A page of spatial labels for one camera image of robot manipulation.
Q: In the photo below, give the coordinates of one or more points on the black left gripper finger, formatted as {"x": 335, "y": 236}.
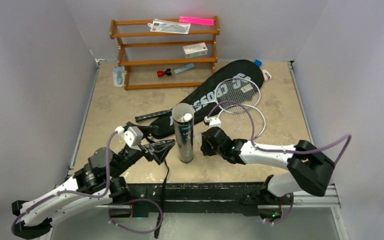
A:
{"x": 162, "y": 145}
{"x": 159, "y": 153}

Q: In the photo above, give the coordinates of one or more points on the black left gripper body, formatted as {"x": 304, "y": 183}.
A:
{"x": 145, "y": 151}

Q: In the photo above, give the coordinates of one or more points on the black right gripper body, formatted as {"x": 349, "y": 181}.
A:
{"x": 207, "y": 142}

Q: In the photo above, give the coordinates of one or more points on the white feather shuttlecock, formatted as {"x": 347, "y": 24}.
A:
{"x": 185, "y": 118}

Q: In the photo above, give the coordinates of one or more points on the black shuttlecock tube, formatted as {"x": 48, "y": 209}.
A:
{"x": 184, "y": 132}

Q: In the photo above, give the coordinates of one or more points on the white badminton racket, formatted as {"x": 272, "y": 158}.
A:
{"x": 238, "y": 89}
{"x": 242, "y": 122}

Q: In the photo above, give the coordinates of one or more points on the black racket bag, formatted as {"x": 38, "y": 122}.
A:
{"x": 238, "y": 68}

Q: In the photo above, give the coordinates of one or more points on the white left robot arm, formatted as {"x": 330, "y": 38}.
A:
{"x": 99, "y": 182}

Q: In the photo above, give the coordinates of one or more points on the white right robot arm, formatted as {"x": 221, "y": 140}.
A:
{"x": 308, "y": 168}

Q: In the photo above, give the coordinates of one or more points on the red black stamp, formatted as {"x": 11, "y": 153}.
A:
{"x": 161, "y": 73}

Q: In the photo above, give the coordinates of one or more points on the light blue tube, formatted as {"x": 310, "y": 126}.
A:
{"x": 184, "y": 68}

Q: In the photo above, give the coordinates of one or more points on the pink white small object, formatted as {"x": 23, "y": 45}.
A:
{"x": 266, "y": 75}

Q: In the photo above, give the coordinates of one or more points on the blue white packaged item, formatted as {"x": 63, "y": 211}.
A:
{"x": 118, "y": 74}

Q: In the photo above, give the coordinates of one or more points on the blue small object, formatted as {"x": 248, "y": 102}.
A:
{"x": 258, "y": 63}

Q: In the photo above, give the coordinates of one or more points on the white red small box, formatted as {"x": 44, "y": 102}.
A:
{"x": 195, "y": 50}

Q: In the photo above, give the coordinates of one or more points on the pink ruler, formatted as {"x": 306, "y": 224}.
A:
{"x": 196, "y": 20}

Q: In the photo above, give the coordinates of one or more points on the wooden shelf rack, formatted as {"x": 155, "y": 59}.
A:
{"x": 141, "y": 44}

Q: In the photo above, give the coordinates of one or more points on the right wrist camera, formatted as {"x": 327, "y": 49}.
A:
{"x": 212, "y": 122}

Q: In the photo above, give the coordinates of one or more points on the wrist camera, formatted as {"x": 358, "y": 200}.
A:
{"x": 212, "y": 122}
{"x": 131, "y": 134}

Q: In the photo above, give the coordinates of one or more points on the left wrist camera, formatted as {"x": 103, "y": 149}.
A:
{"x": 131, "y": 134}

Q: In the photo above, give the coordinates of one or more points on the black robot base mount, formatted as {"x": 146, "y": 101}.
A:
{"x": 139, "y": 200}

